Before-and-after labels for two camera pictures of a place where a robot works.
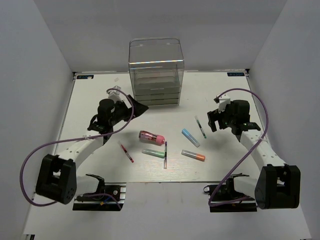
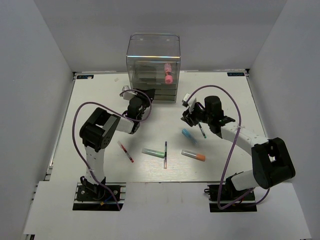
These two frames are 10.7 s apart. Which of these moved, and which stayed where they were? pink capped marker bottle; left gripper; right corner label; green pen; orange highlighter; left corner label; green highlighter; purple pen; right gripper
Moved: left gripper; right gripper; pink capped marker bottle
Stayed: green pen; green highlighter; purple pen; orange highlighter; right corner label; left corner label
